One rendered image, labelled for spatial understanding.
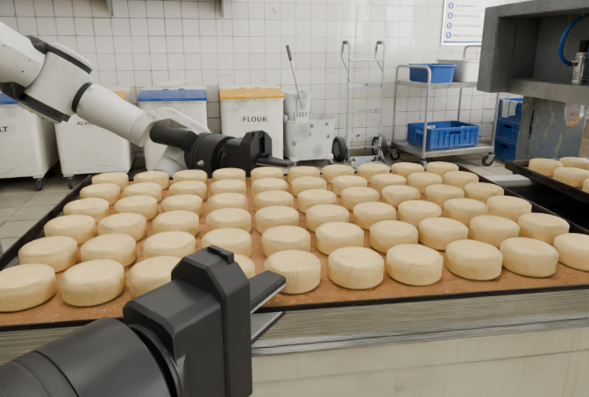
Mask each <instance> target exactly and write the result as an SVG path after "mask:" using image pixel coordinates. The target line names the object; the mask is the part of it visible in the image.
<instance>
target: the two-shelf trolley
mask: <svg viewBox="0 0 589 397"><path fill-rule="evenodd" d="M468 47H481V45H467V46H466V47H465V49H464V53H463V59H465V54H466V49H467V48H468ZM400 67H416V68H426V69H427V70H428V82H427V83H424V82H412V81H410V80H409V79H398V72H399V68H400ZM430 77H431V71H430V68H429V67H428V66H420V65H406V64H400V65H398V66H397V68H396V72H395V79H394V85H395V86H394V116H393V131H392V141H391V146H390V147H389V148H390V149H389V150H390V152H391V153H390V158H391V159H392V160H398V159H399V158H400V153H399V152H397V151H396V150H395V148H398V149H401V150H402V151H405V152H409V153H412V154H414V155H416V156H419V157H421V158H420V161H419V162H420V165H422V166H423V167H424V169H426V166H427V164H428V162H427V161H425V160H426V159H425V158H428V157H438V156H448V155H458V154H467V153H477V152H489V154H487V156H486V157H484V158H483V159H482V164H483V165H484V166H486V167H489V166H491V165H492V164H493V157H494V156H495V155H494V154H495V152H493V150H494V140H495V132H496V124H497V116H498V109H499V102H500V93H497V100H496V107H495V115H494V122H493V136H492V144H491V145H486V144H482V143H480V142H478V144H477V145H475V146H470V147H460V148H451V149H441V150H431V151H430V150H427V149H425V145H426V133H427V122H428V110H429V90H430V89H452V88H460V92H459V102H458V120H457V121H459V119H460V110H461V101H462V92H463V88H477V82H446V83H430ZM398 85H403V86H409V87H416V88H423V89H427V95H426V108H425V119H424V131H423V142H422V148H421V147H419V146H416V145H411V144H409V143H408V142H407V140H402V141H394V131H395V116H396V101H397V86H398Z"/></svg>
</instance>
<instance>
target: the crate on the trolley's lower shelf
mask: <svg viewBox="0 0 589 397"><path fill-rule="evenodd" d="M427 125H435V126H436V128H427V133H426V145H425V149H427V150H430V151H431V150H441V149H451V148H460V147H470V146H475V145H477V144H478V140H479V125H476V124H468V123H464V122H459V121H456V120H449V121H436V122H427ZM462 126H464V127H462ZM423 131H424V122H422V123H408V133H407V142H408V143H409V144H411V145H416V146H419V147H421V148H422V142H423Z"/></svg>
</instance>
